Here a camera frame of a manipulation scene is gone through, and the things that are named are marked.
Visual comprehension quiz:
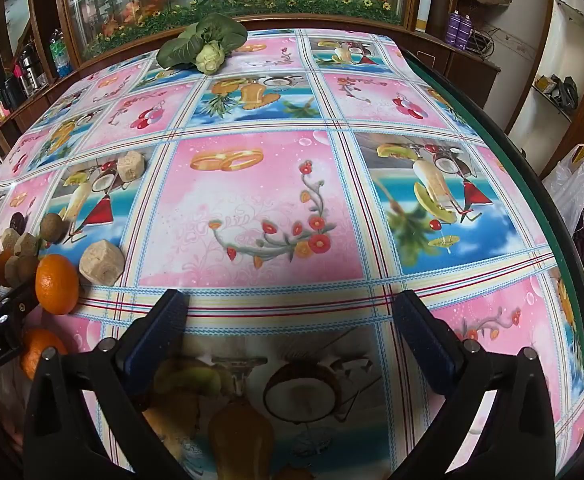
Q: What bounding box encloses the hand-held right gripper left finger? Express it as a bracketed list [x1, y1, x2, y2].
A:
[22, 289, 193, 480]

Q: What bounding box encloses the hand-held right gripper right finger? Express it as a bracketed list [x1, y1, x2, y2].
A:
[392, 290, 558, 480]

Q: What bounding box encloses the orange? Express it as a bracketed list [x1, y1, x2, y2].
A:
[35, 254, 80, 316]
[19, 329, 68, 381]

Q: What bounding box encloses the large beige peeled chunk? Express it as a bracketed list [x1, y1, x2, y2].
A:
[78, 241, 124, 286]

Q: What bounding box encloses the printed pink tablecloth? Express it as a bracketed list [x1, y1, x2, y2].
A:
[0, 27, 584, 480]

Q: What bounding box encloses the black kettle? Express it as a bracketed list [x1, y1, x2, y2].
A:
[0, 75, 25, 111]

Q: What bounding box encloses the white plastic bag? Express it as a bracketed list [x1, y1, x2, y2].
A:
[542, 144, 584, 233]

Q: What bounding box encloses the steel thermos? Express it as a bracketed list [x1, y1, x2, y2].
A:
[18, 50, 48, 90]

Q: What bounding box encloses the green plastic bottle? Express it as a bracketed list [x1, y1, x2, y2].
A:
[49, 30, 73, 78]

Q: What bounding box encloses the green bok choy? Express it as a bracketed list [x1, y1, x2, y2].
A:
[156, 12, 249, 75]

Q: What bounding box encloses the artificial flower arrangement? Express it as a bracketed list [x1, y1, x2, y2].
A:
[67, 0, 403, 58]

